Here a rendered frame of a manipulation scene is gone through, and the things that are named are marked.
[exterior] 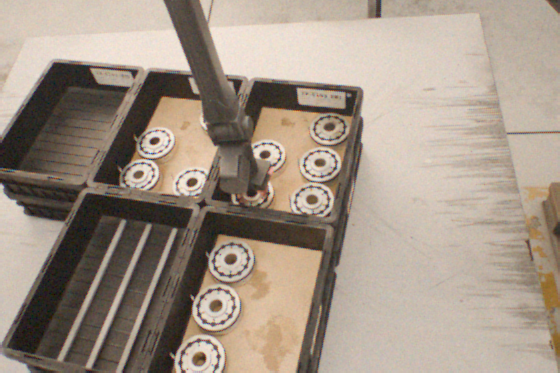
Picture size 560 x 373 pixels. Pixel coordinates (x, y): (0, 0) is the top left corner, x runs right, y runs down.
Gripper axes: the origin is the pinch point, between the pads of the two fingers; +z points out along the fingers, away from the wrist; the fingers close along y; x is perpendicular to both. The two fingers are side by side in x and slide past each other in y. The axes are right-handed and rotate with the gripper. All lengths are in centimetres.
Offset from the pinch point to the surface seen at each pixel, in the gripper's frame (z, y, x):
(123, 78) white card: -1, -48, 25
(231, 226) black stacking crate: -1.0, -0.9, -10.9
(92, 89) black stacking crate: 5, -61, 24
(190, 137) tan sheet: 4.7, -23.7, 13.7
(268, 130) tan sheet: 4.9, -3.9, 20.8
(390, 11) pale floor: 94, -1, 171
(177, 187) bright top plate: 1.0, -18.6, -3.4
